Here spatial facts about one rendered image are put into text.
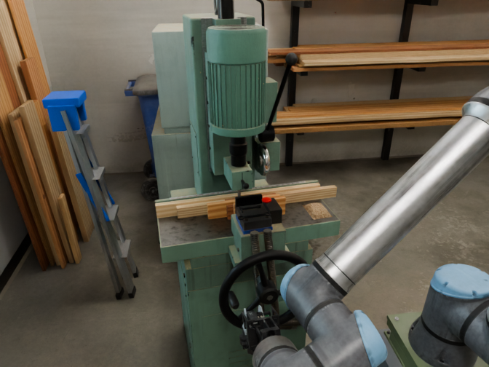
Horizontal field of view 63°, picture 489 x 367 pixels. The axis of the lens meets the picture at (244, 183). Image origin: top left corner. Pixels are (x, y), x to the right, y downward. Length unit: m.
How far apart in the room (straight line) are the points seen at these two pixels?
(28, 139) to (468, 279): 2.19
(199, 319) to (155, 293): 1.04
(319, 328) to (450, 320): 0.56
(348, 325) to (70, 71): 3.36
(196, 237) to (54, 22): 2.77
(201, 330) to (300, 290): 0.75
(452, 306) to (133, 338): 1.56
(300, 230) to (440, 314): 0.47
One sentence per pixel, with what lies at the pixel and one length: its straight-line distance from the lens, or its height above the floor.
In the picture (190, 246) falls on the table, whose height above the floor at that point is 0.89.
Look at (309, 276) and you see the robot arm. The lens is 0.81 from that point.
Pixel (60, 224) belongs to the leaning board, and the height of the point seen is 0.30.
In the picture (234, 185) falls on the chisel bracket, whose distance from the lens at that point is 1.32.
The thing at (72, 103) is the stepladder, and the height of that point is 1.13.
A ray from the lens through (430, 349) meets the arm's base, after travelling 1.35.
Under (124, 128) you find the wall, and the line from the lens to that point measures 3.83.
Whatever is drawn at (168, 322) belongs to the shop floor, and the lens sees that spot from 2.30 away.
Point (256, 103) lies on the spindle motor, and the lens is 1.21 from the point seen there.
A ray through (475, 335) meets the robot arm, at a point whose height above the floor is 0.82.
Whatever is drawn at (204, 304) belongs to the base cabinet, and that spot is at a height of 0.64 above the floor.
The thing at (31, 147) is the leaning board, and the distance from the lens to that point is 2.54.
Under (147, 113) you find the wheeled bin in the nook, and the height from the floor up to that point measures 0.75.
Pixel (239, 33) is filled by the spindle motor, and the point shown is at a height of 1.50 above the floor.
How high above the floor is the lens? 1.62
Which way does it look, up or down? 27 degrees down
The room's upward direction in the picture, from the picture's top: 1 degrees counter-clockwise
